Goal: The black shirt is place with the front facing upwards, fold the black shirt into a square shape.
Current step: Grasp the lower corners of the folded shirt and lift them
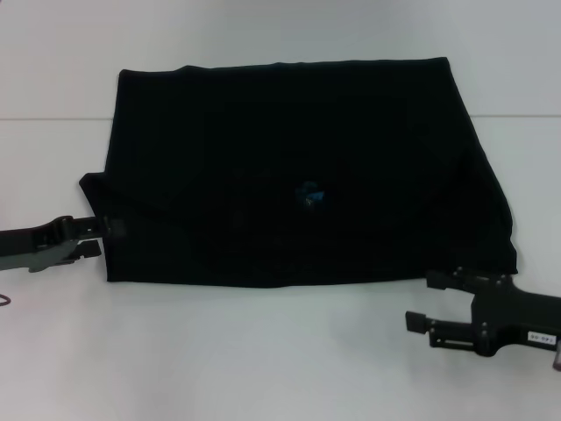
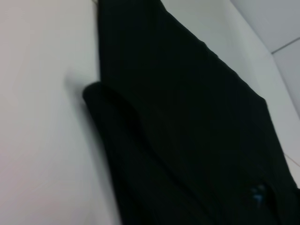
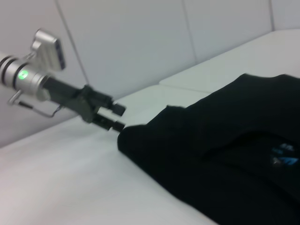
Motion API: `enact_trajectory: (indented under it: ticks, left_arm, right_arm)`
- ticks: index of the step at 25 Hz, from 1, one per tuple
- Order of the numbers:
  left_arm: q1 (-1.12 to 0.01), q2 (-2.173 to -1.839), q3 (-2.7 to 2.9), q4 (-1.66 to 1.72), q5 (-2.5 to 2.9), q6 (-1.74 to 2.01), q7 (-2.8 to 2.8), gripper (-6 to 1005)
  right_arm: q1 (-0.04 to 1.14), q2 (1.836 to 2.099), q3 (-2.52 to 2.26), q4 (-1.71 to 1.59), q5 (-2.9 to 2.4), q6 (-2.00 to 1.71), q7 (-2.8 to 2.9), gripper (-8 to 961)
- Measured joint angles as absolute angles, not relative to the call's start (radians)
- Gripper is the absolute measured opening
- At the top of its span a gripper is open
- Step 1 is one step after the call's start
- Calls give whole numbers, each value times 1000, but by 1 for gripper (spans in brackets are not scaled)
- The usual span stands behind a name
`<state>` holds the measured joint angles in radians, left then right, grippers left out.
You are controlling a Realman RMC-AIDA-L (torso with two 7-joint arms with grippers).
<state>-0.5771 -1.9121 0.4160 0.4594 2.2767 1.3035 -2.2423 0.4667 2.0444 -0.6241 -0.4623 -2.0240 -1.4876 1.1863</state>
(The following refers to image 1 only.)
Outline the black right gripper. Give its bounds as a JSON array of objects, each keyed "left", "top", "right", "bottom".
[{"left": 404, "top": 266, "right": 561, "bottom": 358}]

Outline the black shirt with FREE print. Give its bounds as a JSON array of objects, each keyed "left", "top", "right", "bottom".
[{"left": 78, "top": 56, "right": 522, "bottom": 291}]

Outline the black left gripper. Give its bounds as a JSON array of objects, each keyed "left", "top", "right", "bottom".
[{"left": 0, "top": 214, "right": 127, "bottom": 274}]

